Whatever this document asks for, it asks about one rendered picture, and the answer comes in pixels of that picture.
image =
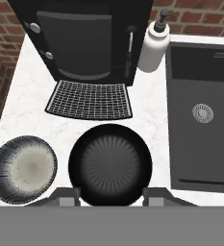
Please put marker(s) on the black coffee machine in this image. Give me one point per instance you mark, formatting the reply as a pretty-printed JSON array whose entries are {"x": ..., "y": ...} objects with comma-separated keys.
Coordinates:
[{"x": 84, "y": 54}]

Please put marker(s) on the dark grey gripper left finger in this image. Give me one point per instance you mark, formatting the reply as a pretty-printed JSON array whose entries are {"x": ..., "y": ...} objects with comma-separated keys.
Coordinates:
[{"x": 65, "y": 196}]

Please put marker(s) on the small grey patterned bowl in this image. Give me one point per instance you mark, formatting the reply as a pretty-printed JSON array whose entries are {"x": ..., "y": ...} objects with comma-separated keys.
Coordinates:
[{"x": 23, "y": 169}]

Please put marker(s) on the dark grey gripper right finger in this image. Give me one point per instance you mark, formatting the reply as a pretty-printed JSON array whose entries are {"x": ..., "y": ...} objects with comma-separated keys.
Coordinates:
[{"x": 158, "y": 196}]

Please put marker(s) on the white soap dispenser bottle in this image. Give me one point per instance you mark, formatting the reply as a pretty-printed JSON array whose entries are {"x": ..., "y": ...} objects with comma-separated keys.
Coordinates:
[{"x": 153, "y": 44}]

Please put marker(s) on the dark grey sink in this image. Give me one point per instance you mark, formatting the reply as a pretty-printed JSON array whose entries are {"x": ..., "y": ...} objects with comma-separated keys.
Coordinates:
[{"x": 201, "y": 118}]

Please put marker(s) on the large black bowl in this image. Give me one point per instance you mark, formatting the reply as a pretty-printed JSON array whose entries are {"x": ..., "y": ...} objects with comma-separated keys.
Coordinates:
[{"x": 110, "y": 165}]

